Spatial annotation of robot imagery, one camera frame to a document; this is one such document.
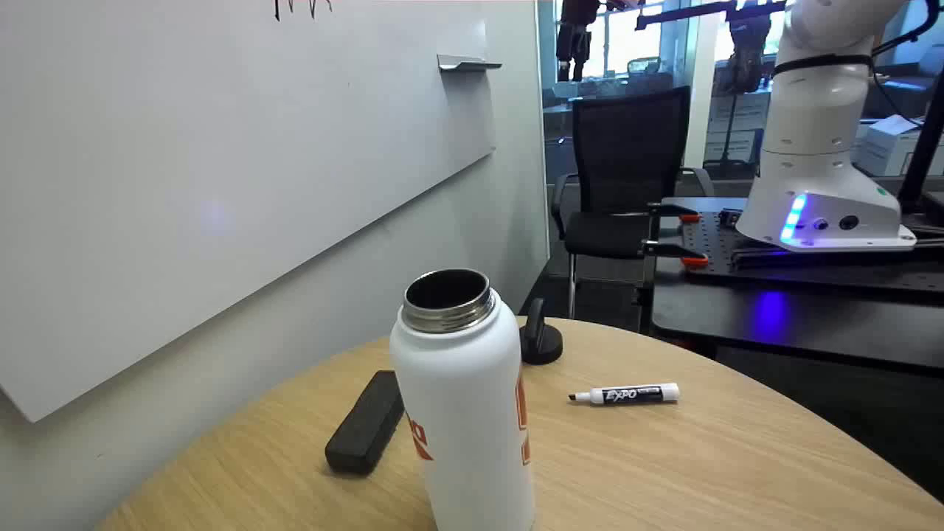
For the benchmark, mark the black clamp orange tip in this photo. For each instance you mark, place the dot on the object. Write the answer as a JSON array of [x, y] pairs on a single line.
[[662, 214], [675, 253]]

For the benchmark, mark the white wall whiteboard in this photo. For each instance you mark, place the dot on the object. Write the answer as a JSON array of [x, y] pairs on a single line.
[[197, 177]]

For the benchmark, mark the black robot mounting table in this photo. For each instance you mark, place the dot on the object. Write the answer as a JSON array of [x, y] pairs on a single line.
[[797, 304]]

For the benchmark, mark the black dry erase marker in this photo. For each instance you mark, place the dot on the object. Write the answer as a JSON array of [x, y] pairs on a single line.
[[629, 393]]

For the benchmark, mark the white cardboard box stack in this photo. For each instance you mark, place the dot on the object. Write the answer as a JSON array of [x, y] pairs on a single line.
[[890, 146]]

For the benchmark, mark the black bottle lid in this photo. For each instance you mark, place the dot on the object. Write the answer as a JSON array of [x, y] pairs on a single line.
[[539, 340]]

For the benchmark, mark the black whiteboard eraser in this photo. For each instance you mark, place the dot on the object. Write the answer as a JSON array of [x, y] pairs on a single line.
[[368, 424]]

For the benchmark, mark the black office chair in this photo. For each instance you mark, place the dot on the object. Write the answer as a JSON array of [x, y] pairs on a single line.
[[623, 165]]

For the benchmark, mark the white steel water bottle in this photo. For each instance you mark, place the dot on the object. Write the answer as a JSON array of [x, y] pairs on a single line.
[[463, 415]]

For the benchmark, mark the black stand post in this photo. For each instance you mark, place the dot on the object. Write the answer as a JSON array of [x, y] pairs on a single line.
[[923, 149]]

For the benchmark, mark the grey whiteboard marker tray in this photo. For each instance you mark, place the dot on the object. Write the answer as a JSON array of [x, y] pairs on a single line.
[[468, 64]]

